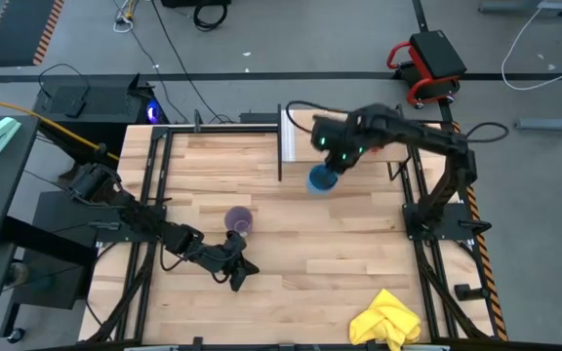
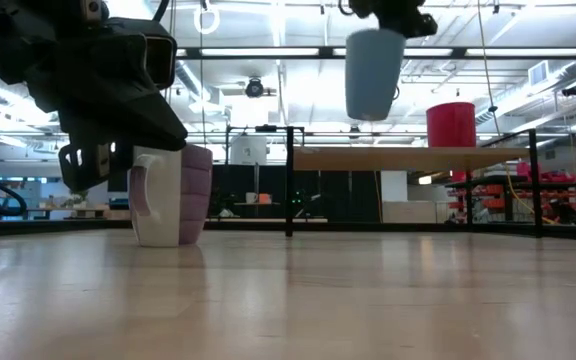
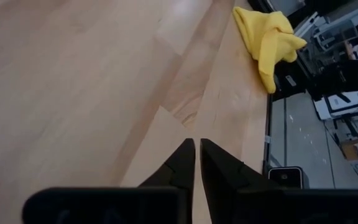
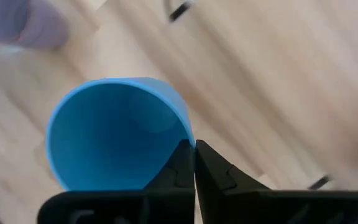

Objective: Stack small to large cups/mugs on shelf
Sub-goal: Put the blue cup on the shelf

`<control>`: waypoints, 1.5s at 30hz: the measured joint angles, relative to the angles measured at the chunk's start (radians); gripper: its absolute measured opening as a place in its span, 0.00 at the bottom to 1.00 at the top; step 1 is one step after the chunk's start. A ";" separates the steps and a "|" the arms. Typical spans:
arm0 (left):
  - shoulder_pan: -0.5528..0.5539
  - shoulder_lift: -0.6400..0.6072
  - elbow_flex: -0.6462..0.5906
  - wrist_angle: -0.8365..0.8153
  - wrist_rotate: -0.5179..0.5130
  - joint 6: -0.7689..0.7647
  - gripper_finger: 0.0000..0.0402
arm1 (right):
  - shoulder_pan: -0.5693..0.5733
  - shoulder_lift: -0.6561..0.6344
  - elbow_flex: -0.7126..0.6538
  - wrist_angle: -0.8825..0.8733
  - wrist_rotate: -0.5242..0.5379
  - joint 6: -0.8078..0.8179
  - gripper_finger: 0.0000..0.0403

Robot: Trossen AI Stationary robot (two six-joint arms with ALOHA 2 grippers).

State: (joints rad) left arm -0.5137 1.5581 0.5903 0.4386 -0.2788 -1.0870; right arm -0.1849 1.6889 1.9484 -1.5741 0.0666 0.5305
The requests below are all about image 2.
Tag purple white ceramic mug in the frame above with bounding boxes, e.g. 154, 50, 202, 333
128, 143, 214, 249

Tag white hanging ring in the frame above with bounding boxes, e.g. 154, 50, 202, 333
192, 1, 222, 36

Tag black overhead frame bar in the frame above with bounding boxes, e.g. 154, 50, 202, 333
175, 46, 576, 61

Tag thin hanging cable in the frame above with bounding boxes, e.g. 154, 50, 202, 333
476, 0, 501, 137

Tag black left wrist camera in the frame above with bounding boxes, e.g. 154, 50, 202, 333
142, 32, 178, 92

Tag beige cabinet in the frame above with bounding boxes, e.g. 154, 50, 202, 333
381, 199, 440, 225

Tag yellow cable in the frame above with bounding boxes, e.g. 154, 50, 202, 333
505, 169, 559, 226

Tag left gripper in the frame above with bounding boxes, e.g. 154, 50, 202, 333
17, 0, 190, 194

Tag rack with red bins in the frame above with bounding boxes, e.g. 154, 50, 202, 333
445, 159, 576, 226

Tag black partition panels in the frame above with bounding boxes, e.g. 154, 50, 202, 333
211, 164, 382, 225

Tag round black ceiling camera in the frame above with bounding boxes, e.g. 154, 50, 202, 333
244, 76, 267, 99

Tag light blue plastic cup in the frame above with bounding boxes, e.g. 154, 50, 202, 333
344, 28, 408, 122

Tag wooden shelf with black frame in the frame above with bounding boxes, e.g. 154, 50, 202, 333
225, 124, 544, 239

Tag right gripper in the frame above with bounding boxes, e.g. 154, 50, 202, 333
348, 0, 440, 40

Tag red plastic mug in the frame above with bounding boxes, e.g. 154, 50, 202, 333
426, 101, 478, 149

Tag black table border rail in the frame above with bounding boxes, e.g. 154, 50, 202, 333
0, 217, 576, 242

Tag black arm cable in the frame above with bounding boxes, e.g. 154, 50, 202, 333
151, 0, 171, 24

